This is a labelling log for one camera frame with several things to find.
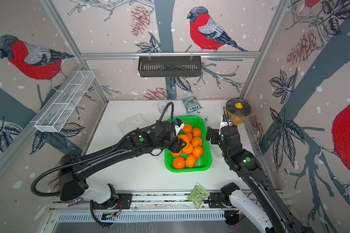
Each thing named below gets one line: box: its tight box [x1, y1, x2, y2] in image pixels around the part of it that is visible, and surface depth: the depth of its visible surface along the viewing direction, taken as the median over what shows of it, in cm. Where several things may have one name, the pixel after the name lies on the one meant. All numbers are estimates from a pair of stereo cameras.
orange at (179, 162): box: [173, 156, 186, 169], surface depth 82 cm
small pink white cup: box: [157, 100, 168, 114], surface depth 113 cm
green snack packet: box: [186, 182, 211, 210], surface depth 76 cm
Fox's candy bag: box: [181, 96, 203, 115], surface depth 116 cm
